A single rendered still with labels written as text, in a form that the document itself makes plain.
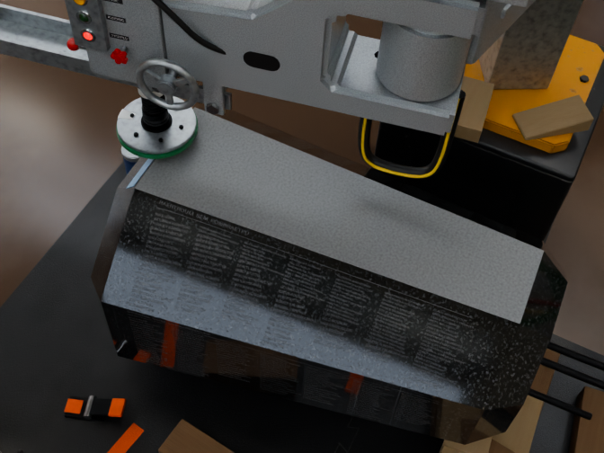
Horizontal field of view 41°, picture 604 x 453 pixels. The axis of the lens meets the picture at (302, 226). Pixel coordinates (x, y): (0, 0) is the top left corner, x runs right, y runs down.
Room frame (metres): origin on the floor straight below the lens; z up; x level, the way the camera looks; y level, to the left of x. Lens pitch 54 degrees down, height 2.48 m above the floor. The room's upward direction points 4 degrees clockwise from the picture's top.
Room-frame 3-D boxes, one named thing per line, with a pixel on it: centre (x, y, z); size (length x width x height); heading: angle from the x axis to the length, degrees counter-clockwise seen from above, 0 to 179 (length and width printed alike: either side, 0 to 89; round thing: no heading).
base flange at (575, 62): (1.88, -0.60, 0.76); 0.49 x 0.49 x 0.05; 67
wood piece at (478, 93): (1.67, -0.46, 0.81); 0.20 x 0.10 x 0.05; 165
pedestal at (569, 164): (1.88, -0.60, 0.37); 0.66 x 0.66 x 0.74; 67
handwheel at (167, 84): (1.34, 0.32, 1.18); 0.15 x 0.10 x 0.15; 78
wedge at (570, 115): (1.66, -0.70, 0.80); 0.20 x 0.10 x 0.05; 107
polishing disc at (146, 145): (1.48, 0.41, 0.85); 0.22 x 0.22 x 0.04
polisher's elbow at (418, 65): (1.35, -0.23, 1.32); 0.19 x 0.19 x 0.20
